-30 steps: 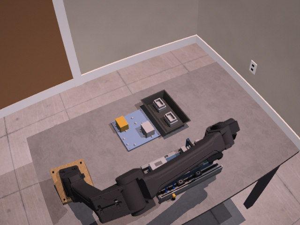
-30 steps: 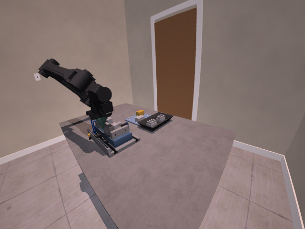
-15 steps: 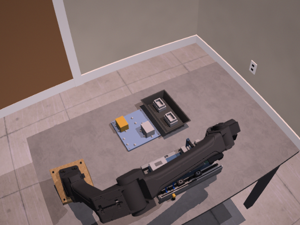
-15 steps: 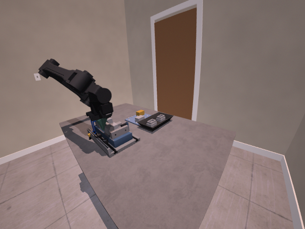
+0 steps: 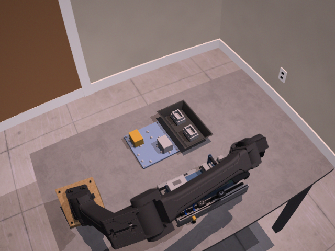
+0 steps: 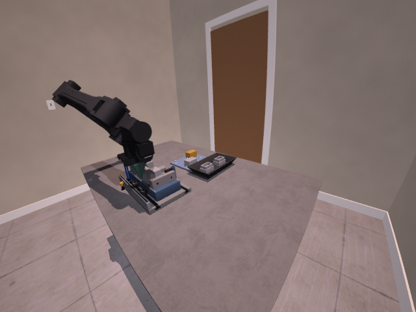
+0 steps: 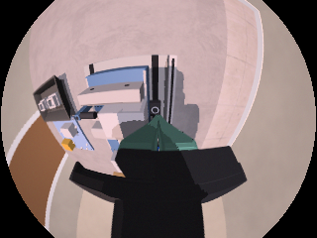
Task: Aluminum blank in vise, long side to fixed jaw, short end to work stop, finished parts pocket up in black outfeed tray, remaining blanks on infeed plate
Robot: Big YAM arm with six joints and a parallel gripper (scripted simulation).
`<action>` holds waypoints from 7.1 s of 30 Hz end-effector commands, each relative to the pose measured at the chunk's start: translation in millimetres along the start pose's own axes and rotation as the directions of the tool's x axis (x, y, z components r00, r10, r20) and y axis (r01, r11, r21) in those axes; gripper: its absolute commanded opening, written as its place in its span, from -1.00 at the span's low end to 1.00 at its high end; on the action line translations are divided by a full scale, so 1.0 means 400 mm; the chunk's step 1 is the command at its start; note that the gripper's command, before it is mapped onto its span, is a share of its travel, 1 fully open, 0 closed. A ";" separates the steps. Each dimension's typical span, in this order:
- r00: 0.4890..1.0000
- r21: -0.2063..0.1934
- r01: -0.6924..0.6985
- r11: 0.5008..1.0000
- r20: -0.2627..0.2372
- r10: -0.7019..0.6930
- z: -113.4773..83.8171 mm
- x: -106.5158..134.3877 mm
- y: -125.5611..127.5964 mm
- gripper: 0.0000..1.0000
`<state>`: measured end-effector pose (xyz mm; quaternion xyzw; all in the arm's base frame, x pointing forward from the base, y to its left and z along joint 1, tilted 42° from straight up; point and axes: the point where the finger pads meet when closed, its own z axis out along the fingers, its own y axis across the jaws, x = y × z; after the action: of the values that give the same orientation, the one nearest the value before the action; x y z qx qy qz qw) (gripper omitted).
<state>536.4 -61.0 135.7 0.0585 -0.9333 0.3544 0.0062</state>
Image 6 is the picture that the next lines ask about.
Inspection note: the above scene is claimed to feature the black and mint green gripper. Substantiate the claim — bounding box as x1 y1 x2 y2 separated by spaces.
117 138 146 179

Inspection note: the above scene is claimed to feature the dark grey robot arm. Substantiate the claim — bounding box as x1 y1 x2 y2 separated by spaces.
52 80 155 163

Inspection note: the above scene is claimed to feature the yellow block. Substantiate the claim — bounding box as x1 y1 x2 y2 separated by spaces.
185 149 197 158

